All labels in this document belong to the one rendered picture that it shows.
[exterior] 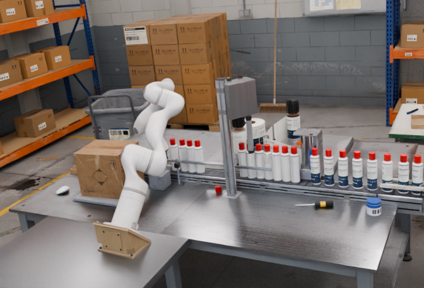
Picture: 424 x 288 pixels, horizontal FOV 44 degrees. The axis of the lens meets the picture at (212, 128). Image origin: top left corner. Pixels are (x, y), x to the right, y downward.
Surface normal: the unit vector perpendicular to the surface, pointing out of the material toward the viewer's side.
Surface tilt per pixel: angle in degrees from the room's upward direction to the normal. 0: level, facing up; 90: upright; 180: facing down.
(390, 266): 0
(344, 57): 90
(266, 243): 0
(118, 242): 90
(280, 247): 0
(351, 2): 90
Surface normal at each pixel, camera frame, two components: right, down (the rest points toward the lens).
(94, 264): -0.10, -0.95
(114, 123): -0.11, 0.38
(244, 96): 0.48, 0.23
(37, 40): 0.90, 0.05
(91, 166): -0.36, 0.32
